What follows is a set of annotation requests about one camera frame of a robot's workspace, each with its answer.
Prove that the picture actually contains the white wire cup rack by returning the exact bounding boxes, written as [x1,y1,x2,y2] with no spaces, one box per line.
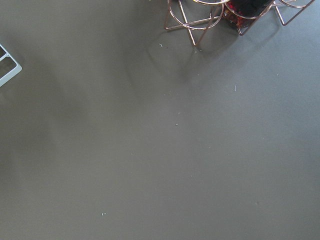
[0,44,23,87]

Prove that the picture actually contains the copper wire bottle rack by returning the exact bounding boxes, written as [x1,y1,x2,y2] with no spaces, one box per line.
[164,0,314,47]

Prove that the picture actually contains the dark drink bottle white cap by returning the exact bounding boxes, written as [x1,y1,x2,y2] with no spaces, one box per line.
[224,0,272,28]

